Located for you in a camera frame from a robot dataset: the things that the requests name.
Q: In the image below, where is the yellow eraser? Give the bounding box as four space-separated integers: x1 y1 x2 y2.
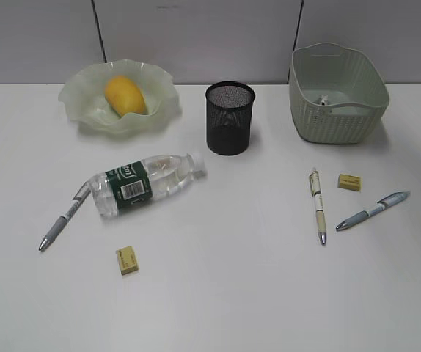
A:
116 246 139 275
337 174 362 191

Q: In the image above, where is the green plastic woven basket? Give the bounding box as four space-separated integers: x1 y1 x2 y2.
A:
289 43 389 144

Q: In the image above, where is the white waste paper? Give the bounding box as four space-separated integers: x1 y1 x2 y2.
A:
315 95 330 106

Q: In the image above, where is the black mesh pen holder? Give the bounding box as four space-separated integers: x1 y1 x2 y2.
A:
205 81 255 155

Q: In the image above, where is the yellow eraser right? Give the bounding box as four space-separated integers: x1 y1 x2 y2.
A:
337 174 362 191

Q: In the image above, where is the cream white pen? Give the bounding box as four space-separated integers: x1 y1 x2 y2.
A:
309 168 326 246

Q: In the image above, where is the clear water bottle green label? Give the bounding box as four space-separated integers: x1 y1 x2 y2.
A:
87 153 205 219

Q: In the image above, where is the pale green wavy plate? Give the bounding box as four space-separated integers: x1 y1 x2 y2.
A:
58 59 181 137

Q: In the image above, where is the blue grey pen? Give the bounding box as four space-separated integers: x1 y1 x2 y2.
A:
335 191 411 231

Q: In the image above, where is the yellow eraser front left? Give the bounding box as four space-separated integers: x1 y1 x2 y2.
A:
116 246 139 275

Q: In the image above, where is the grey white pen left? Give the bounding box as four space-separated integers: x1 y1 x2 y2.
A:
38 182 90 252

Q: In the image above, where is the yellow mango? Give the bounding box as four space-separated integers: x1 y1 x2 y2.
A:
104 76 147 117

